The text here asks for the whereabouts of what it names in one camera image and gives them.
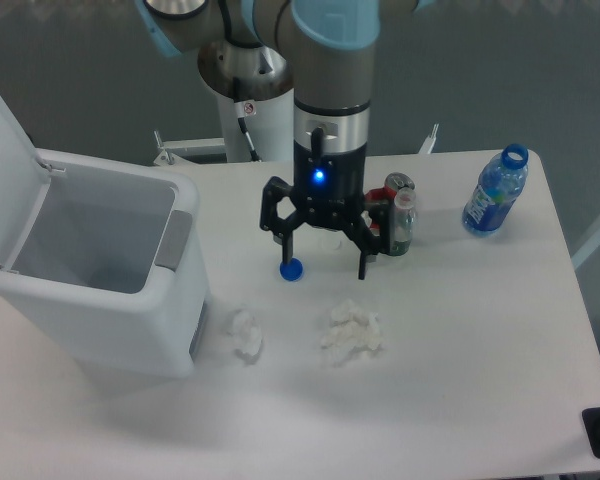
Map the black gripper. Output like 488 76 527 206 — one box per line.
259 126 392 281

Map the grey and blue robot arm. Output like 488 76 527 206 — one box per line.
137 1 418 281

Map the large white paper ball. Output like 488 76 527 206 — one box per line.
320 299 383 366

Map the small white paper ball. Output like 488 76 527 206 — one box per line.
226 309 264 362

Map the blue bottle cap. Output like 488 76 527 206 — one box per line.
279 258 304 282

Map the red soda can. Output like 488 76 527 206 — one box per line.
365 172 415 206

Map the clear green-label bottle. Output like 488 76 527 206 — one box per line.
389 187 416 256

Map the blue plastic drink bottle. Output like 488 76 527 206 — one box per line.
462 143 529 237

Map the white trash bin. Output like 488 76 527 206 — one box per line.
0 150 209 378

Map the white trash bin lid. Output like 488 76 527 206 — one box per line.
0 96 66 270

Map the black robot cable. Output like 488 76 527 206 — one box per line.
232 77 262 163

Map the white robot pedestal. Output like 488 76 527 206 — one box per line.
196 39 296 164

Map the white metal frame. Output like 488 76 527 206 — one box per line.
153 123 440 166

